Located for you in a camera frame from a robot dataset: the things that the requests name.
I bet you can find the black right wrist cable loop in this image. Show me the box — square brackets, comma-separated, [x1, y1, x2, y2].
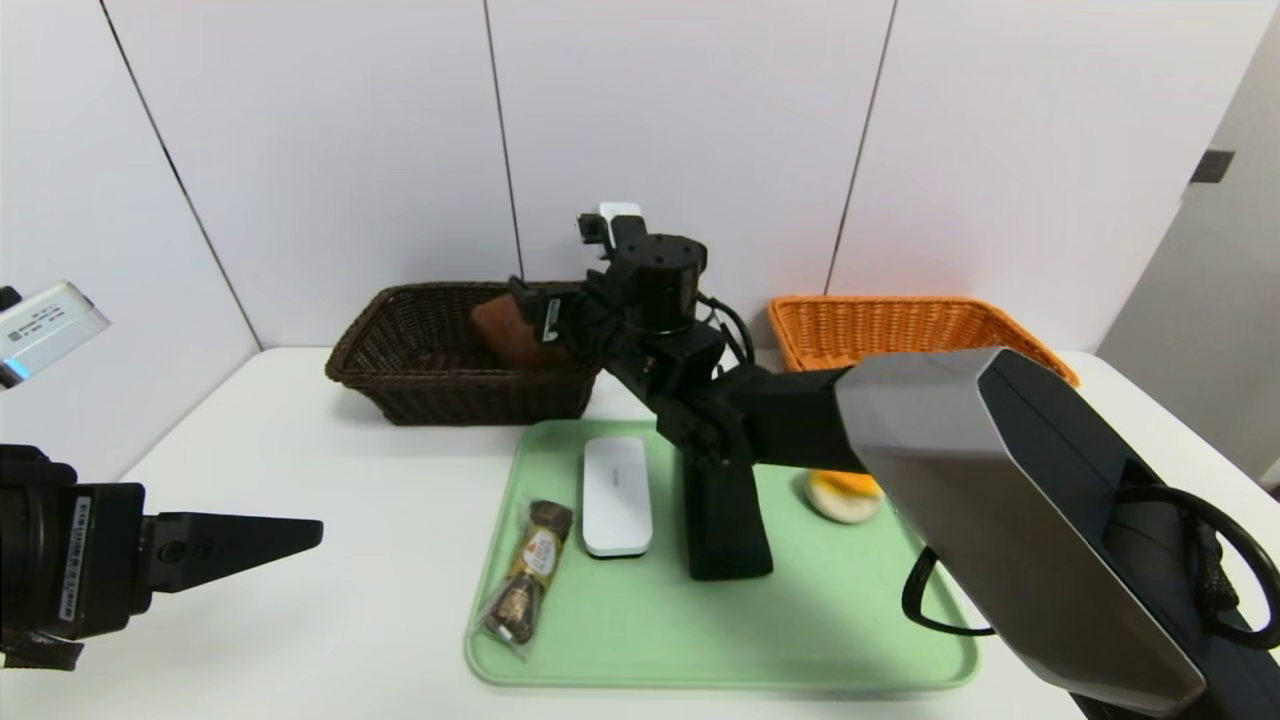
[695, 293, 758, 369]

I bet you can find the green plastic tray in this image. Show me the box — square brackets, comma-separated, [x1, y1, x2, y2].
[464, 419, 979, 691]

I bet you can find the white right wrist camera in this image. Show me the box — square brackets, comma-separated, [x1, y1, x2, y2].
[578, 203, 646, 263]

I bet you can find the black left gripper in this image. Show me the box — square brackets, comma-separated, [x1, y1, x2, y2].
[0, 458, 325, 646]

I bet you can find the orange wicker basket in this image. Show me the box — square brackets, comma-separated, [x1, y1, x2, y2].
[767, 294, 1081, 391]

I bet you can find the chocolate candy packet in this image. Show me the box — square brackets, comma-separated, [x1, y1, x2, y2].
[470, 500, 575, 659]

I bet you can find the brown towel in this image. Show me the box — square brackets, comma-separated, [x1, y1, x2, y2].
[470, 292, 573, 371]

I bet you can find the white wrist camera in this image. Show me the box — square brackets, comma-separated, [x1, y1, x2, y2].
[0, 281, 111, 389]
[578, 203, 646, 263]

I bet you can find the black right upper arm cable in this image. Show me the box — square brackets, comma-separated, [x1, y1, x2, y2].
[902, 485, 1280, 651]

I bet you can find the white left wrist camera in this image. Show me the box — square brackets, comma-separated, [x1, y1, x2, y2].
[0, 281, 111, 389]

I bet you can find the dark brown wicker basket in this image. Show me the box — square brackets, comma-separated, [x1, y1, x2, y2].
[325, 281, 610, 428]

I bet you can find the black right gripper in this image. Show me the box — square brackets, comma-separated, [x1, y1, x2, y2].
[507, 274, 599, 365]

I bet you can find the white rectangular plastic case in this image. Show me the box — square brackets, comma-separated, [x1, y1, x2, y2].
[581, 436, 654, 559]

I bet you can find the black fabric pouch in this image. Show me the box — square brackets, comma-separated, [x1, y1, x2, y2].
[683, 445, 774, 581]

